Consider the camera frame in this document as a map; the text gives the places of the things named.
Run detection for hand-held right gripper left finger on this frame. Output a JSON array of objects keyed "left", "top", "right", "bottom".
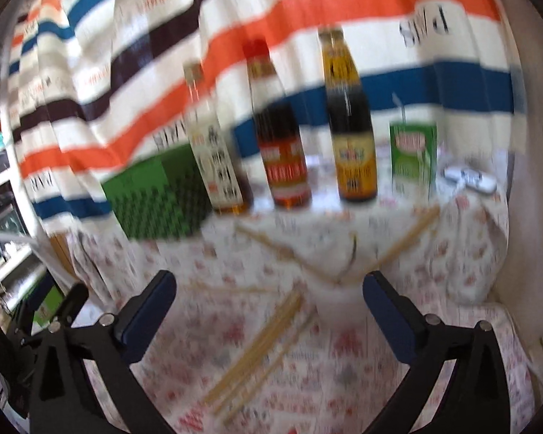
[{"left": 29, "top": 270, "right": 177, "bottom": 434}]

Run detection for yellow label sauce bottle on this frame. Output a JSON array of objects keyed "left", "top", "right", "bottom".
[{"left": 317, "top": 27, "right": 379, "bottom": 204}]

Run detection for bear print cloth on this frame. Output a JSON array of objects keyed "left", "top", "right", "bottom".
[{"left": 68, "top": 185, "right": 510, "bottom": 309}]

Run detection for green milk carton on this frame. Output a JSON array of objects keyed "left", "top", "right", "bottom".
[{"left": 389, "top": 120, "right": 439, "bottom": 200}]

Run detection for white drinking straw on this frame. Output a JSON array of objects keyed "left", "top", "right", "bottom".
[{"left": 391, "top": 93, "right": 408, "bottom": 123}]

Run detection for white storage shelf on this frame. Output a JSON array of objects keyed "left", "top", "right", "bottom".
[{"left": 0, "top": 54, "right": 51, "bottom": 318}]

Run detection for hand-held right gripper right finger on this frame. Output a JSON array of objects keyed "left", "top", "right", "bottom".
[{"left": 363, "top": 271, "right": 512, "bottom": 434}]

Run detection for bright green carton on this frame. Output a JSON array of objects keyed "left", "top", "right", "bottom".
[{"left": 33, "top": 284, "right": 67, "bottom": 327}]

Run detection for clear cooking wine bottle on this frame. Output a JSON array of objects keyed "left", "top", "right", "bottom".
[{"left": 182, "top": 61, "right": 253, "bottom": 215}]

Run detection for striped hanging cloth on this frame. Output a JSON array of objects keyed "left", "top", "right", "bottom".
[{"left": 7, "top": 0, "right": 526, "bottom": 232}]

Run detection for small dark metal fork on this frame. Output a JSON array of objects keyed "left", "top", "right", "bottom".
[{"left": 349, "top": 233, "right": 360, "bottom": 277}]

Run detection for white plastic pipe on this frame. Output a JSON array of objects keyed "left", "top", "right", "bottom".
[{"left": 0, "top": 228, "right": 73, "bottom": 297}]

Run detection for red pink patchwork print cloth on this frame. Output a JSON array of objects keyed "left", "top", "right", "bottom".
[{"left": 72, "top": 271, "right": 537, "bottom": 434}]

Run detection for clear plastic cup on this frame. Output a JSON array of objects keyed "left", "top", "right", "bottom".
[{"left": 308, "top": 275, "right": 368, "bottom": 327}]

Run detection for white power strip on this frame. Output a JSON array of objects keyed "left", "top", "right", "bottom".
[{"left": 443, "top": 165, "right": 499, "bottom": 195}]

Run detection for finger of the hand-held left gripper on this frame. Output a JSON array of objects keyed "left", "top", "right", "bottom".
[{"left": 50, "top": 282, "right": 90, "bottom": 327}]

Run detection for pile of wooden chopsticks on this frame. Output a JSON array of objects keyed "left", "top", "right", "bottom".
[{"left": 188, "top": 205, "right": 441, "bottom": 426}]

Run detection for green checkered box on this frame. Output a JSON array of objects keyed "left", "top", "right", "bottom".
[{"left": 102, "top": 142, "right": 214, "bottom": 242}]

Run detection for beige wooden board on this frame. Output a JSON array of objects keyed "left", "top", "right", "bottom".
[{"left": 493, "top": 0, "right": 543, "bottom": 341}]

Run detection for red cap oil bottle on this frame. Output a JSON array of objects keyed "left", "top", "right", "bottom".
[{"left": 243, "top": 38, "right": 313, "bottom": 209}]

